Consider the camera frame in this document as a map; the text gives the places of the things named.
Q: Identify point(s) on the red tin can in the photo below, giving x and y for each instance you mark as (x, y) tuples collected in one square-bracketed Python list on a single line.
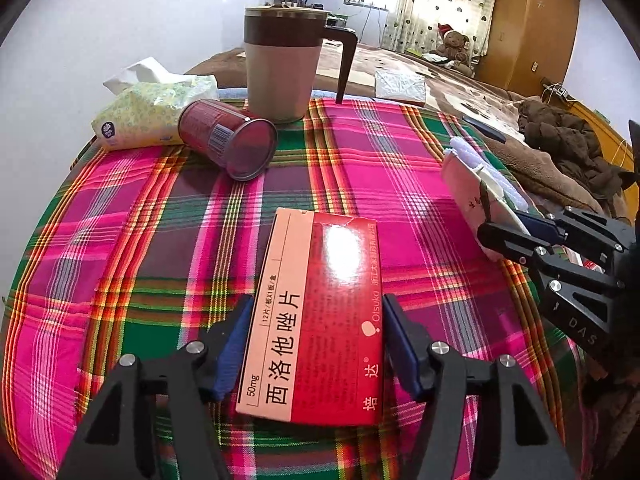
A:
[(225, 135)]

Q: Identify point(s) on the yellow wooden nightstand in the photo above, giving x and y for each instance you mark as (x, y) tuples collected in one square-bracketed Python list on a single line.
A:
[(600, 125)]

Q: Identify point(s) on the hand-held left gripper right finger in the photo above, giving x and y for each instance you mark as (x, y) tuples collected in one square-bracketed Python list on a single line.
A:
[(400, 345)]

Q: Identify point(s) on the plaid tablecloth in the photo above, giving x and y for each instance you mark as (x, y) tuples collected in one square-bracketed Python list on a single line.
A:
[(150, 240)]

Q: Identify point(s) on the red medicine box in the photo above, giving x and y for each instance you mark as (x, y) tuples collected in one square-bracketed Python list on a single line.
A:
[(320, 310)]

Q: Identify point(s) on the heart-patterned curtain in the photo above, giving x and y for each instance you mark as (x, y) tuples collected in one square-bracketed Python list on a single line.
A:
[(440, 5)]

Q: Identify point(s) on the wooden wardrobe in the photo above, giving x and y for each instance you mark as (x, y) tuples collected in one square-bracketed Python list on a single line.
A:
[(535, 25)]

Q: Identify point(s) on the yellow-green tissue pack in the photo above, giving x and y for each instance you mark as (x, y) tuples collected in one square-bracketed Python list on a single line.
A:
[(145, 115)]

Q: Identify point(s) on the white tissue pack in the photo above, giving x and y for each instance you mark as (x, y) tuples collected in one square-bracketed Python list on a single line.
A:
[(400, 87)]

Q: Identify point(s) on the white ribbed plastic wrapper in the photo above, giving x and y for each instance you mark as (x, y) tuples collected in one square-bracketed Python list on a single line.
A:
[(482, 160)]

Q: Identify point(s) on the white pouch with green print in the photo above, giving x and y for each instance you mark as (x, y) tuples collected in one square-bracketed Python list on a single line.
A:
[(470, 185)]

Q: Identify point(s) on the brown patterned blanket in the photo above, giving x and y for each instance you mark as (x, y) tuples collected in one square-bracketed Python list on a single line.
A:
[(445, 100)]

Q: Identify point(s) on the brown teddy bear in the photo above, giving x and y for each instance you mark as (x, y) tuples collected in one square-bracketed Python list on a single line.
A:
[(454, 47)]

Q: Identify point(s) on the dark blue phone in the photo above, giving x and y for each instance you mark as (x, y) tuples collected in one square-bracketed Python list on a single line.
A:
[(484, 128)]

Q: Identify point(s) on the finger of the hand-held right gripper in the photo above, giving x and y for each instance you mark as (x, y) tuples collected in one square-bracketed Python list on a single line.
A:
[(530, 252), (537, 227)]

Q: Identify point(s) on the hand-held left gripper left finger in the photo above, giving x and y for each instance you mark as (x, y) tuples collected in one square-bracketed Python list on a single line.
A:
[(232, 350)]

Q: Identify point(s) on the beige and brown mug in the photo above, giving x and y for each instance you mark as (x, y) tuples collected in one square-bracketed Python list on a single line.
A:
[(280, 75)]

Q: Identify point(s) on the brown jacket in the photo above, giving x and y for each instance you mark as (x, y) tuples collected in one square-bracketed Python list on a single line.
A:
[(565, 145)]

